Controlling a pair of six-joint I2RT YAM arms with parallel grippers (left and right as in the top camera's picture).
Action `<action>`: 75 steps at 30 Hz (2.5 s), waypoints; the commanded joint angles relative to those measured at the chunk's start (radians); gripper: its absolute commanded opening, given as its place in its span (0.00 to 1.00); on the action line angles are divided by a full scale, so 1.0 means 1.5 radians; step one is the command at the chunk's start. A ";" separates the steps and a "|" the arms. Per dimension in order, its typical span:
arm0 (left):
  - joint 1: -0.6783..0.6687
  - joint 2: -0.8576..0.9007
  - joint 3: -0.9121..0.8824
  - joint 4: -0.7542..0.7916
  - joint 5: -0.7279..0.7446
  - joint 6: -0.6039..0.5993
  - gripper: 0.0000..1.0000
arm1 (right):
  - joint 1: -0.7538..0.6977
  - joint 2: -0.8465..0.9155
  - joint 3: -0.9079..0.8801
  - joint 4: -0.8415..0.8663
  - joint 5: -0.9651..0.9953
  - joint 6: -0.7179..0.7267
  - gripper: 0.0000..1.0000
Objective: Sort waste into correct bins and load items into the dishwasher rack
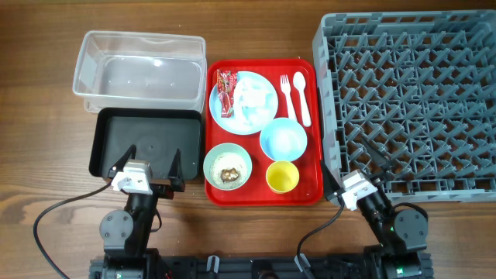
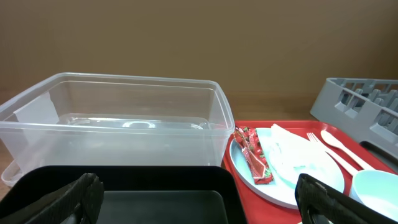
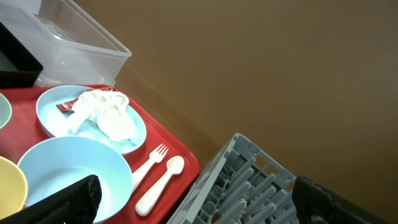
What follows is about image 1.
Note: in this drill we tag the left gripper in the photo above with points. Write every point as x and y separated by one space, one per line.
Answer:
176 177

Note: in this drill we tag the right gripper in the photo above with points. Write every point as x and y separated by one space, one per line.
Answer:
335 195

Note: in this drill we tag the yellow cup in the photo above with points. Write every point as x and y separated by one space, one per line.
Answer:
282 177

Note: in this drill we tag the green bowl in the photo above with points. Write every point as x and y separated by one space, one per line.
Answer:
222 148

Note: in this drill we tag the brown food chunk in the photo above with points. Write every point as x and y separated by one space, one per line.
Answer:
229 175

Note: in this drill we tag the light blue bowl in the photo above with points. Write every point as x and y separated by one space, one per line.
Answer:
283 139

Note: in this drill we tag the white plastic fork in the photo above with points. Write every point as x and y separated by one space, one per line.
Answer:
286 89

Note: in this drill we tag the white plastic spoon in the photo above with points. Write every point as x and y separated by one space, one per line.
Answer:
299 83

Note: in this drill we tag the red snack wrapper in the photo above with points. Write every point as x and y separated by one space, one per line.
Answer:
226 83

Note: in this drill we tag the white tissue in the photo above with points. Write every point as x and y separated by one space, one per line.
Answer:
248 94

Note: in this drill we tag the light blue plate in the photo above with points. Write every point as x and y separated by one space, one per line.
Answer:
258 117

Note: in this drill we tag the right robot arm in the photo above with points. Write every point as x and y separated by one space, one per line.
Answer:
401 230

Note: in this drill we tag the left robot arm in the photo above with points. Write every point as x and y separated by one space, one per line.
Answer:
126 232

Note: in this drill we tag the grey dishwasher rack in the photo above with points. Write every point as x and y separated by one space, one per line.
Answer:
420 88

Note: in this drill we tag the black plastic tray bin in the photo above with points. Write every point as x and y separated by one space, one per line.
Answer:
157 135

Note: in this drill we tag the clear plastic bin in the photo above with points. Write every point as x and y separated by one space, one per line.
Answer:
141 70

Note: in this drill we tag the red serving tray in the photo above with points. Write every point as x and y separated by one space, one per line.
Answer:
256 191

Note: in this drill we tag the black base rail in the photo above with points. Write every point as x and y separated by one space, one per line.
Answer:
331 266

